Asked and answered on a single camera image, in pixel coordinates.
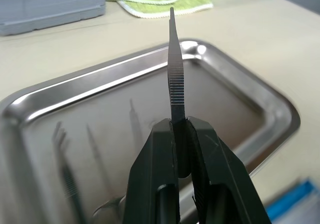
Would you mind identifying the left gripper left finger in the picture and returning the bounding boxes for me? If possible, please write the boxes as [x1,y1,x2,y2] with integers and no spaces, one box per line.
[126,118,180,224]

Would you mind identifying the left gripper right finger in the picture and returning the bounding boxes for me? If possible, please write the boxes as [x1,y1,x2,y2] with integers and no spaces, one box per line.
[187,116,272,224]

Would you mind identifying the black ribbed tweezers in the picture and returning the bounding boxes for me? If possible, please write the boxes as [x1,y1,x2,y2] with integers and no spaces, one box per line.
[166,6,194,179]

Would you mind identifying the rectangular metal tray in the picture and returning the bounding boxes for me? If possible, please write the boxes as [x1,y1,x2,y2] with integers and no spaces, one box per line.
[0,38,301,224]

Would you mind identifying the grey plastic case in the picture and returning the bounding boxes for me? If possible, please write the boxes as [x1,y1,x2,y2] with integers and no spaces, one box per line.
[0,0,106,37]

